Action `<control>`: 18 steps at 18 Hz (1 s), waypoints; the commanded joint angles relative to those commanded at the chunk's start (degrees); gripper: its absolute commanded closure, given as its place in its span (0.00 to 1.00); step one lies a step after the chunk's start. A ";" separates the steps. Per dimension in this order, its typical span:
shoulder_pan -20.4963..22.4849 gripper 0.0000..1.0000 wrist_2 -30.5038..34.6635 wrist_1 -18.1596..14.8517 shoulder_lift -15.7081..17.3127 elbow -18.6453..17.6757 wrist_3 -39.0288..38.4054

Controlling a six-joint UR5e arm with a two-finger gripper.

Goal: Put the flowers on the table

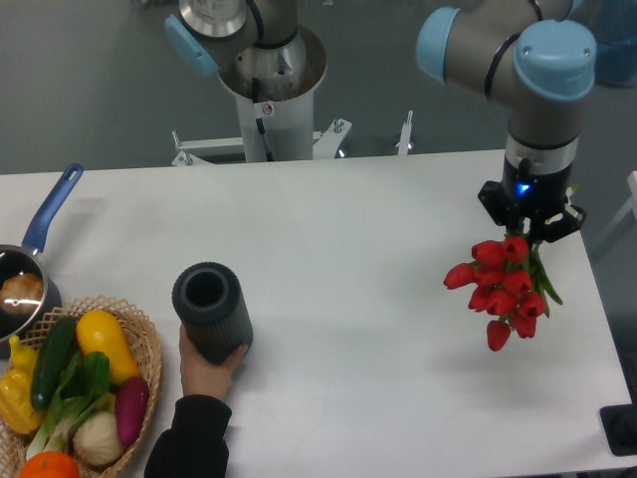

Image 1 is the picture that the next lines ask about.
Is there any black device at table edge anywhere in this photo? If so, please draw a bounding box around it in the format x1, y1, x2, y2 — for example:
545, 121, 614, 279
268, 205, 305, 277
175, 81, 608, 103
599, 404, 636, 456

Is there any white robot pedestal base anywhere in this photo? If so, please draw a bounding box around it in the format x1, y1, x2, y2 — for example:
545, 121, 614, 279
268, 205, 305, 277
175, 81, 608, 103
170, 74, 415, 167

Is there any white garlic bulb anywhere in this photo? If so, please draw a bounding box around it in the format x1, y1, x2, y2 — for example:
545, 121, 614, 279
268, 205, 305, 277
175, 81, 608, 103
73, 411, 124, 467

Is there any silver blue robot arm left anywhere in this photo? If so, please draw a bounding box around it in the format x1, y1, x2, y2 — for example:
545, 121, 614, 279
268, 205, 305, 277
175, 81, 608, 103
164, 1, 596, 243

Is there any blue bin in background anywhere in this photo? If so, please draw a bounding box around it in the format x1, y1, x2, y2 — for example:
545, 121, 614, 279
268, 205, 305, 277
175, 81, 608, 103
591, 0, 636, 87

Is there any orange fruit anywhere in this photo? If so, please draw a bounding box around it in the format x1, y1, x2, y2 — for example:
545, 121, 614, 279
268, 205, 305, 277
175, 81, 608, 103
18, 451, 80, 478

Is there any red tulip bouquet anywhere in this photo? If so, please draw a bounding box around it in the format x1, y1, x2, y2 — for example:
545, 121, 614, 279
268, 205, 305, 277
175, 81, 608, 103
443, 218, 562, 352

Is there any purple eggplant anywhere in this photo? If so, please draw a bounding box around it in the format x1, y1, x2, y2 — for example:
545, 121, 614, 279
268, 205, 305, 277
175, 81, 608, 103
115, 376, 149, 447

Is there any blue handled saucepan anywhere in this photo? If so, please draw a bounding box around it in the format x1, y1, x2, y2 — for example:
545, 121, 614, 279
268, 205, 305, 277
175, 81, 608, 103
1, 163, 84, 359

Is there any black sleeved forearm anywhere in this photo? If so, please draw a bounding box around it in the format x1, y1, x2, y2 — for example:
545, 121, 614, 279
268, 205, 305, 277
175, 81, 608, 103
143, 394, 232, 478

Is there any green bok choy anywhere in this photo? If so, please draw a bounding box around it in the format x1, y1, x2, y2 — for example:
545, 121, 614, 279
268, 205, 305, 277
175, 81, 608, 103
26, 352, 110, 459

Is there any yellow bell pepper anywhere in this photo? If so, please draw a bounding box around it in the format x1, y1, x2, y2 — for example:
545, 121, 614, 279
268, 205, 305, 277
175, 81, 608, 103
1, 335, 45, 435

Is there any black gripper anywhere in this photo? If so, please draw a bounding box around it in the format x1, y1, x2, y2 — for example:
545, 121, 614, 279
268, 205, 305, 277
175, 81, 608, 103
478, 140, 586, 243

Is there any green cucumber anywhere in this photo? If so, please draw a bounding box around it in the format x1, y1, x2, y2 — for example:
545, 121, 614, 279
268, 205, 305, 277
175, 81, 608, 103
30, 316, 77, 411

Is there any yellow squash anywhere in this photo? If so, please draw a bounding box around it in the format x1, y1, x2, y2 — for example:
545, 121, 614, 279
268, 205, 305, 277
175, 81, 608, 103
76, 310, 140, 385

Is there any browned food in saucepan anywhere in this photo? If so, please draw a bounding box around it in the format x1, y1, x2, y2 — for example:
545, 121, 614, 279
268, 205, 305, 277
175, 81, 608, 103
1, 273, 44, 316

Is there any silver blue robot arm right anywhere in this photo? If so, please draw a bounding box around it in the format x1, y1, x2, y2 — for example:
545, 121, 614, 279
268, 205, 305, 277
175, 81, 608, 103
415, 1, 596, 243

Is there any white frame at right edge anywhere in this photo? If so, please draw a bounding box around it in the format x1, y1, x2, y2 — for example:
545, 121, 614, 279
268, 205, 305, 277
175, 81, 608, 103
588, 170, 636, 262

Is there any dark grey ribbed vase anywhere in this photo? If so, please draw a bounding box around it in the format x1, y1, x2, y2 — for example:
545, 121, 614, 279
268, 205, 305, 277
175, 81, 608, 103
172, 262, 254, 364

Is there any person's hand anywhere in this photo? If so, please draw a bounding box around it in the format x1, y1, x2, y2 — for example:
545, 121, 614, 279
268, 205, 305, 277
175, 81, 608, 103
179, 326, 249, 400

